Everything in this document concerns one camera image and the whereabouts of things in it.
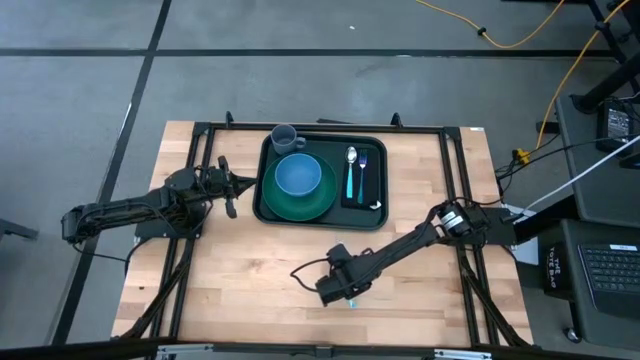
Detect black tote bag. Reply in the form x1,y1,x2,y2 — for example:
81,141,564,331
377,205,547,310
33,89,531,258
543,243,572,300

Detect black stand legs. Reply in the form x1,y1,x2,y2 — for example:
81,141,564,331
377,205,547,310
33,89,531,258
571,0,640,115

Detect dark green plastic tray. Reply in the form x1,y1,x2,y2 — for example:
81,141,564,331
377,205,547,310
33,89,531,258
252,130,390,232

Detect silver metal bracket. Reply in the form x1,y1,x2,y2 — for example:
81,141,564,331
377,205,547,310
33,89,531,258
155,343,214,360
433,348,494,360

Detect grey chair leg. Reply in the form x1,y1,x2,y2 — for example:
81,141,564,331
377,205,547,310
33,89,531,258
0,217,40,242

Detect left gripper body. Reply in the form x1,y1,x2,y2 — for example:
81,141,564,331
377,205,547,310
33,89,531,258
199,155,239,220

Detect white cable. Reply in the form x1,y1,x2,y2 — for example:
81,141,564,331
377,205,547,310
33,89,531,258
524,148,640,214

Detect black cloth napkin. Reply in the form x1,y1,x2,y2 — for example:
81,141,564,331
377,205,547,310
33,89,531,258
340,149,384,211

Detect grey blue mug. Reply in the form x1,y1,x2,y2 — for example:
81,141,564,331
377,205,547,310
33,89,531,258
270,123,307,156

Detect black laptop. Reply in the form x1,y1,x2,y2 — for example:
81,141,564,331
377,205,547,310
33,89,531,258
577,242,640,321

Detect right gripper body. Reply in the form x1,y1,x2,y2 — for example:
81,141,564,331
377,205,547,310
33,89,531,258
314,243,374,308

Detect black cable bundle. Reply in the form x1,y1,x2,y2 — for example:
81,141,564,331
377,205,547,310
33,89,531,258
494,137,619,201

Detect yellow extension cable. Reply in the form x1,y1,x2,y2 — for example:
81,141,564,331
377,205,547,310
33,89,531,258
513,0,634,166
414,0,566,50

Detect white paper sheet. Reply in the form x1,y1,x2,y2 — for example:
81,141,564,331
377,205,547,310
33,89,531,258
513,202,540,266

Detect black device with screen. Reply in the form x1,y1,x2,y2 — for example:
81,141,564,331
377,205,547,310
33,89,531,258
595,98,639,155

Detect green round plate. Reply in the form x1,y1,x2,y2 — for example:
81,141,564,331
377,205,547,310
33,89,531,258
261,152,340,223

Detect grey equipment cart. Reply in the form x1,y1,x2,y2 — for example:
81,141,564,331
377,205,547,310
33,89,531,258
537,218,640,347

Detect blue bowl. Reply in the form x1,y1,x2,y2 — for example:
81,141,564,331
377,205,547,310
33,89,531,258
274,152,323,198

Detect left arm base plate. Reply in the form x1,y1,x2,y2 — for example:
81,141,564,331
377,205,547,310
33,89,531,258
133,199,209,240

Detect black aluminium table frame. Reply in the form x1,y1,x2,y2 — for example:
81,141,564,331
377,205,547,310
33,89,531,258
112,110,534,351

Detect spoon with teal handle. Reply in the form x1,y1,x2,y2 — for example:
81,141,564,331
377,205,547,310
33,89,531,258
344,145,359,200

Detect grey side table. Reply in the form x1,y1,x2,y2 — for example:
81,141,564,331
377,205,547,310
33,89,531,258
553,93,640,230

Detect fork with teal handle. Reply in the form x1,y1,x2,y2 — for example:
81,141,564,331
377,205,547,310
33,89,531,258
356,148,370,205

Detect black overhead gantry beam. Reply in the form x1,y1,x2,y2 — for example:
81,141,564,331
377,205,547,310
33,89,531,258
0,338,640,360

